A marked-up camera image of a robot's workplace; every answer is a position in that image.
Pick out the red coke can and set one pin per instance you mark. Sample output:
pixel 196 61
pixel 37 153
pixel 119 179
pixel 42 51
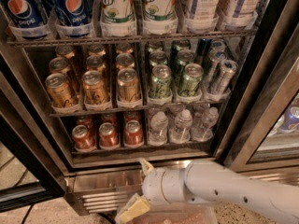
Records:
pixel 83 139
pixel 108 136
pixel 133 133

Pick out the second row right green can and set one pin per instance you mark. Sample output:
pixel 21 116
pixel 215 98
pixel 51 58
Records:
pixel 184 57

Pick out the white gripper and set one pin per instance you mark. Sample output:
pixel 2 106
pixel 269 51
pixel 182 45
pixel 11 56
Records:
pixel 152 185

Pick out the water bottle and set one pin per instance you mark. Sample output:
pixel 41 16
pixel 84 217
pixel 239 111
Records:
pixel 158 127
pixel 180 132
pixel 202 131

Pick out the right 7UP bottle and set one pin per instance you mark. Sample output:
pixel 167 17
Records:
pixel 159 15

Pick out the left 7UP bottle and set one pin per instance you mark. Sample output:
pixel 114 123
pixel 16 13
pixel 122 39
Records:
pixel 118 17

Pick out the pepsi bottle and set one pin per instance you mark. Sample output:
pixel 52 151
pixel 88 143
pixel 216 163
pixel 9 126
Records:
pixel 74 17
pixel 26 14

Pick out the front right orange can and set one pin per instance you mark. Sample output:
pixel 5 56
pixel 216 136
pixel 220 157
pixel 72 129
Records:
pixel 128 85

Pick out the second row left green can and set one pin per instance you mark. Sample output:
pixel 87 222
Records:
pixel 157 57

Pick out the wire shelf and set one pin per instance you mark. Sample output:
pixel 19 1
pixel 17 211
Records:
pixel 84 111
pixel 130 39

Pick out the left water bottle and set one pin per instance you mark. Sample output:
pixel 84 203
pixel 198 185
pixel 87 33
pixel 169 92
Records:
pixel 158 127

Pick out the left Pepsi bottle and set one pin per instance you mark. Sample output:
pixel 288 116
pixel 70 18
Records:
pixel 26 14

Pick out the front middle orange can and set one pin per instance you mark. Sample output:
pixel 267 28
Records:
pixel 95 88

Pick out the front right green can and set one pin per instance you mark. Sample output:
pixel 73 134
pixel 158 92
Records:
pixel 190 81

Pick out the silver slim can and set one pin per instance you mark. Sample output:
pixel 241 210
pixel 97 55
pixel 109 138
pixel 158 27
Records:
pixel 214 58
pixel 225 72

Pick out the blue can behind glass door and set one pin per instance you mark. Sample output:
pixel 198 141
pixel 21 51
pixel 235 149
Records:
pixel 291 119

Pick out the second row middle orange can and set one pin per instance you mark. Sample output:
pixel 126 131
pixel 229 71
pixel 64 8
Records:
pixel 96 62

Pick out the right water bottle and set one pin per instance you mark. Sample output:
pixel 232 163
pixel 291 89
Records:
pixel 202 131

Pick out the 7up bottle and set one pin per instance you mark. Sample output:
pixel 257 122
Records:
pixel 159 15
pixel 118 17

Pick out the front silver slim can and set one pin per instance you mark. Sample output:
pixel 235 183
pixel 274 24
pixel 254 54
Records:
pixel 225 72

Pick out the front left orange can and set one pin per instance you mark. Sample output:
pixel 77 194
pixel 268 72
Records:
pixel 60 91

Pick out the middle wire shelf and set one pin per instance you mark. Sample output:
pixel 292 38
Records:
pixel 84 111

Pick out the left white labelled bottle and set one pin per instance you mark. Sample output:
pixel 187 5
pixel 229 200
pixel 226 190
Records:
pixel 200 15

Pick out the right white labelled bottle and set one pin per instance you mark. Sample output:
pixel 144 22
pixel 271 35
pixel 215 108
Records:
pixel 236 14

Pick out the second row orange can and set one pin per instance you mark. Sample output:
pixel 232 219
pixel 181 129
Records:
pixel 125 60
pixel 61 65
pixel 96 62

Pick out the middle water bottle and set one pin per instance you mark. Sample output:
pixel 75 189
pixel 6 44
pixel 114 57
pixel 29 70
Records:
pixel 180 132

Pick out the top wire shelf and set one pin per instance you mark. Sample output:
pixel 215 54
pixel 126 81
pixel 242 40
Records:
pixel 130 39

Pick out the second row right orange can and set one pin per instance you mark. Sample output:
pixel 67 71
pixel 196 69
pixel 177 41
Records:
pixel 125 60

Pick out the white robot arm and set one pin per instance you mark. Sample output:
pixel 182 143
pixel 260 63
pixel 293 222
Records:
pixel 207 182

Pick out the white labelled bottle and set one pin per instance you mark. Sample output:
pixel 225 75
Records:
pixel 236 14
pixel 200 15

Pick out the second row left orange can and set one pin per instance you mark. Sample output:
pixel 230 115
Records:
pixel 61 65

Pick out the second row green can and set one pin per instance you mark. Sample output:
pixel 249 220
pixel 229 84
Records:
pixel 157 57
pixel 184 57

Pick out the right Pepsi bottle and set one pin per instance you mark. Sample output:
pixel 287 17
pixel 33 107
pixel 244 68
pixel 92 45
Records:
pixel 74 17

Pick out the front left green can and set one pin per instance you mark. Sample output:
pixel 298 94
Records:
pixel 160 81

